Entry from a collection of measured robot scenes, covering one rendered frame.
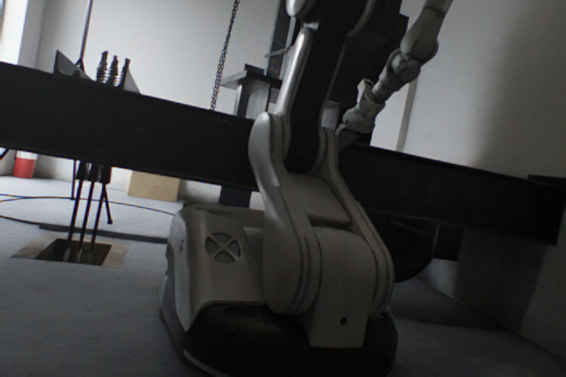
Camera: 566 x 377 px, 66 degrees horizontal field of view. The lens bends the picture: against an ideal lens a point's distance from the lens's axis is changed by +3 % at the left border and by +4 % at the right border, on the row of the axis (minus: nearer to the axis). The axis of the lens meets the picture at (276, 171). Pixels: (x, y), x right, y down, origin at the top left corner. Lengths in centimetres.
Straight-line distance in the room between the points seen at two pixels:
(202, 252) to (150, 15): 357
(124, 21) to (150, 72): 49
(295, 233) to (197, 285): 25
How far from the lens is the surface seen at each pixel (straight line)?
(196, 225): 108
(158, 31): 437
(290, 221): 91
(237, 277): 101
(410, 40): 123
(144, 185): 390
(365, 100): 131
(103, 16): 442
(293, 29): 218
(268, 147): 110
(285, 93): 119
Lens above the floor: 52
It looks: 1 degrees down
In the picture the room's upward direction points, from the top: 11 degrees clockwise
